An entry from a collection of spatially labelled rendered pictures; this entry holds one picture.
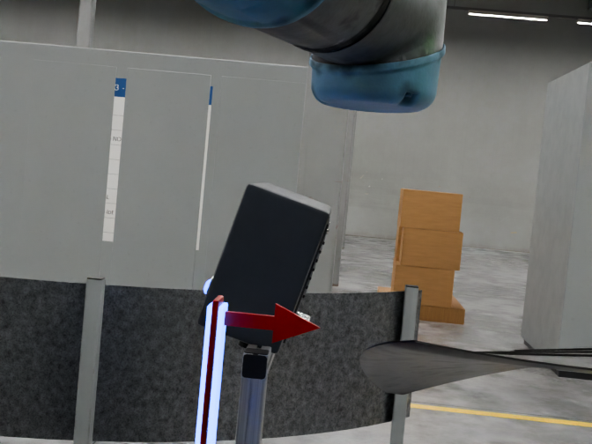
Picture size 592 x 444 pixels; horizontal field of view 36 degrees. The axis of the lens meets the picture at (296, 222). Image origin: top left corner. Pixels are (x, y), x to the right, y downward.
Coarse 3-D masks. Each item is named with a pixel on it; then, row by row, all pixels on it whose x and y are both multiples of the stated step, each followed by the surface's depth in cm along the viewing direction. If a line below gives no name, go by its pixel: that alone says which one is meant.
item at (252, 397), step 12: (252, 348) 110; (240, 384) 107; (252, 384) 108; (264, 384) 107; (240, 396) 107; (252, 396) 108; (264, 396) 108; (240, 408) 108; (252, 408) 108; (240, 420) 108; (252, 420) 108; (240, 432) 108; (252, 432) 108
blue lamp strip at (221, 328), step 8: (224, 304) 55; (224, 312) 54; (224, 320) 55; (224, 328) 55; (224, 336) 56; (216, 344) 54; (216, 352) 54; (216, 360) 54; (216, 368) 54; (216, 376) 54; (216, 384) 54; (216, 392) 54; (216, 400) 55; (216, 408) 55; (216, 416) 55; (216, 424) 56; (208, 432) 54; (216, 432) 56; (208, 440) 54
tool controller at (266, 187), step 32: (256, 192) 112; (288, 192) 127; (256, 224) 112; (288, 224) 112; (320, 224) 112; (224, 256) 112; (256, 256) 112; (288, 256) 112; (224, 288) 112; (256, 288) 112; (288, 288) 112
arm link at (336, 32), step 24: (216, 0) 38; (240, 0) 38; (264, 0) 38; (288, 0) 39; (312, 0) 40; (336, 0) 41; (360, 0) 43; (384, 0) 45; (240, 24) 41; (264, 24) 40; (288, 24) 41; (312, 24) 42; (336, 24) 43; (360, 24) 44; (312, 48) 46; (336, 48) 46
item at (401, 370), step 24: (360, 360) 55; (384, 360) 54; (408, 360) 53; (432, 360) 52; (456, 360) 51; (480, 360) 47; (504, 360) 46; (528, 360) 46; (552, 360) 48; (576, 360) 49; (384, 384) 63; (408, 384) 64; (432, 384) 65
